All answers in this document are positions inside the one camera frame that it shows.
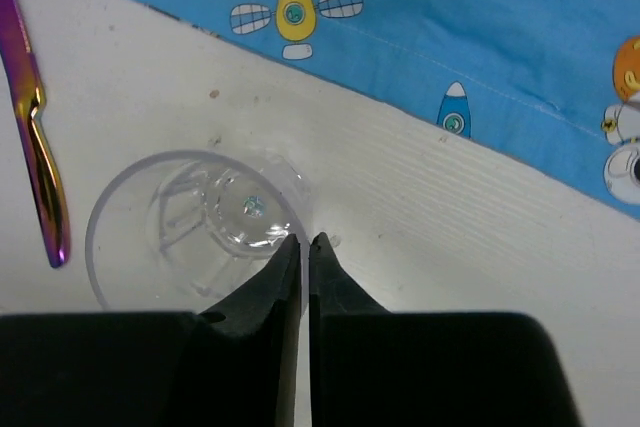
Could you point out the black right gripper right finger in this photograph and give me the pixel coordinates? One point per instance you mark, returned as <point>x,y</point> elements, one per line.
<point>373,367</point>

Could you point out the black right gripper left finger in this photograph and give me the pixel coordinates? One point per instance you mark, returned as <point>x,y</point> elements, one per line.
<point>232,365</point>

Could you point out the clear plastic cup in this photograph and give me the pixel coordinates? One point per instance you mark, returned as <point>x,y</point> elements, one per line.
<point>182,230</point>

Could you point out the blue patterned cloth placemat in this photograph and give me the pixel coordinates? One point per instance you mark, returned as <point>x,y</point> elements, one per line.
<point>551,83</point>

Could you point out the iridescent knife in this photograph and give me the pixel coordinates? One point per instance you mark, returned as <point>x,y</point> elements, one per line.
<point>28,102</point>

